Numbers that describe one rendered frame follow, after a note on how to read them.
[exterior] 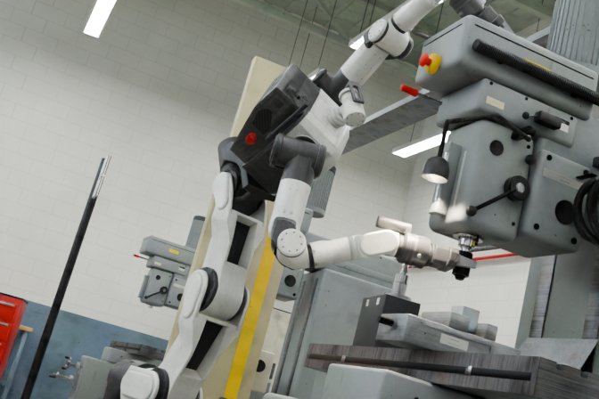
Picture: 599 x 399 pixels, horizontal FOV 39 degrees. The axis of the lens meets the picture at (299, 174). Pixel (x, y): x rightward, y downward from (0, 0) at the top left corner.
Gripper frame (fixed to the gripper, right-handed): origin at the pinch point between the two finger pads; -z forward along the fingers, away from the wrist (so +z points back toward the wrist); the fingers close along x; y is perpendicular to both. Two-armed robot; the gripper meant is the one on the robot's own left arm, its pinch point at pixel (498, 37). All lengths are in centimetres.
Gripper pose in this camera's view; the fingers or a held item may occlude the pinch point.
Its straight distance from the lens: 266.4
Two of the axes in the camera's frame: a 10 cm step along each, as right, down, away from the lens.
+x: 3.1, -1.8, -9.3
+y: 6.8, -6.5, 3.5
